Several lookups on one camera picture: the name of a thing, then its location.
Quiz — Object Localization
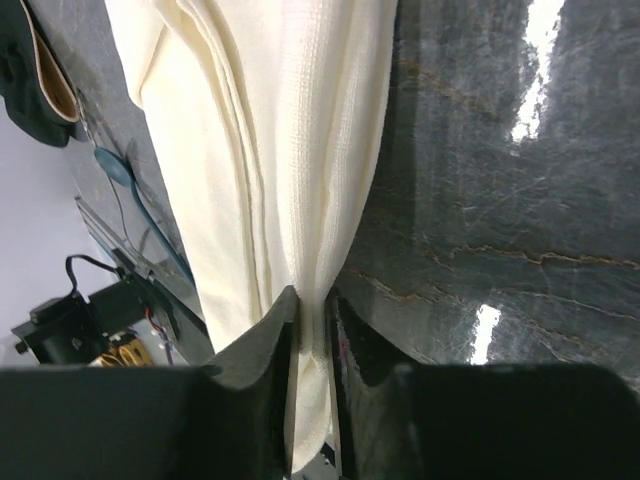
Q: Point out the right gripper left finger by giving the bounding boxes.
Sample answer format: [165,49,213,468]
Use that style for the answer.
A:
[1,286,299,479]

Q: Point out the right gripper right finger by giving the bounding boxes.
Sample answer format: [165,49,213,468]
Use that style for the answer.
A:
[326,294,639,479]

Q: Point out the white cloth napkin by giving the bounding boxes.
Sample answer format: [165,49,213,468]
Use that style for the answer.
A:
[106,1,397,471]

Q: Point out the blue plastic spoon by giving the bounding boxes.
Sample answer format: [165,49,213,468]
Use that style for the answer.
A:
[94,146,195,285]

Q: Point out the black cloth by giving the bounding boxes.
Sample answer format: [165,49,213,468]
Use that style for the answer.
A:
[1,0,80,148]

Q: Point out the yellow patterned strap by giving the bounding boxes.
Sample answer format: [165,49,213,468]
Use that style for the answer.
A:
[89,339,154,369]

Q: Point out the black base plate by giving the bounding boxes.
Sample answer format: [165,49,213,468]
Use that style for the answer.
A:
[12,249,214,365]

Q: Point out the black power cable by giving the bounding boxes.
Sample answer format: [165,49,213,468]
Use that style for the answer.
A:
[64,253,131,301]

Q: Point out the aluminium frame rail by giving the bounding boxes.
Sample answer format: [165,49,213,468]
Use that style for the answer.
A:
[75,197,152,280]

